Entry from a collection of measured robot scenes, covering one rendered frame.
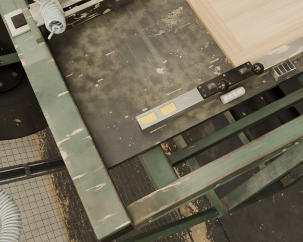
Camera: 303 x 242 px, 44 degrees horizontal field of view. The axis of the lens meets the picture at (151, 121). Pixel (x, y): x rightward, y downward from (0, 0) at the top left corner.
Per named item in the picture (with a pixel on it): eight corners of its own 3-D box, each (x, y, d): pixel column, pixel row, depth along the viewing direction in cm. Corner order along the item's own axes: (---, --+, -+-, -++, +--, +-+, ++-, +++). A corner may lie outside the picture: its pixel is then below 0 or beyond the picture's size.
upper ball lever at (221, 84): (217, 90, 122) (233, 88, 109) (207, 94, 122) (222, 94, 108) (212, 79, 122) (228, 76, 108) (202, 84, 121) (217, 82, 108)
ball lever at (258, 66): (248, 74, 124) (268, 71, 111) (238, 79, 123) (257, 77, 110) (244, 64, 123) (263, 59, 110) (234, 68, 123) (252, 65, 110)
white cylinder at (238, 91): (224, 105, 123) (245, 95, 124) (225, 101, 120) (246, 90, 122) (219, 98, 124) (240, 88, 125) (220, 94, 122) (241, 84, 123)
